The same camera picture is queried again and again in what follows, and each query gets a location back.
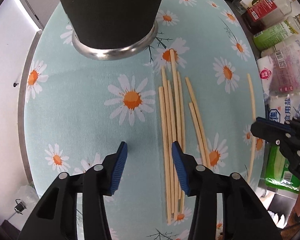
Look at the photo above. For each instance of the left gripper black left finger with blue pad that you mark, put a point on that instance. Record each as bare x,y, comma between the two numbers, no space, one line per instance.
54,217

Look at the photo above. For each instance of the wooden chopstick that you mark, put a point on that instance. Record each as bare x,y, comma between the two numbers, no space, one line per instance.
174,138
183,146
253,139
169,136
166,156
176,95
194,101
198,133

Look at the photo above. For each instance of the clear pink sugar bag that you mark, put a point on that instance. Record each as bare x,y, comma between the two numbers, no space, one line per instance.
279,68

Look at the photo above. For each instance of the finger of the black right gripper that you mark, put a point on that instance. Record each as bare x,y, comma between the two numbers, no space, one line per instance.
270,131

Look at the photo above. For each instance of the green snack bag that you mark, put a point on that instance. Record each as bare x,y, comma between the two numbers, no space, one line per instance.
277,173

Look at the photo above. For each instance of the green label bottle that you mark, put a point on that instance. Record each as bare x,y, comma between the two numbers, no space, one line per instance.
277,33

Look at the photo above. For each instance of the red label sauce bottle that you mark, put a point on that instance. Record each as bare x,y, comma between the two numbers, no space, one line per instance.
266,13

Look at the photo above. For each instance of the daisy print teal tablecloth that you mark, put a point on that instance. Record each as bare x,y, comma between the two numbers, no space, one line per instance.
78,110

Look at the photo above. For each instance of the blue white salt bag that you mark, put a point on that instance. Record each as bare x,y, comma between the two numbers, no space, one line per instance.
283,108

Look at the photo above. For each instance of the black binder clip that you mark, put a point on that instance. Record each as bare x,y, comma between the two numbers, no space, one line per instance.
20,206

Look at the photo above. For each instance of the black metal utensil cup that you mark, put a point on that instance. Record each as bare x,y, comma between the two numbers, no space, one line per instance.
109,30

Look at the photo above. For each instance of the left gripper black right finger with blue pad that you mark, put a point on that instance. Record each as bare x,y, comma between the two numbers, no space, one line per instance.
244,216

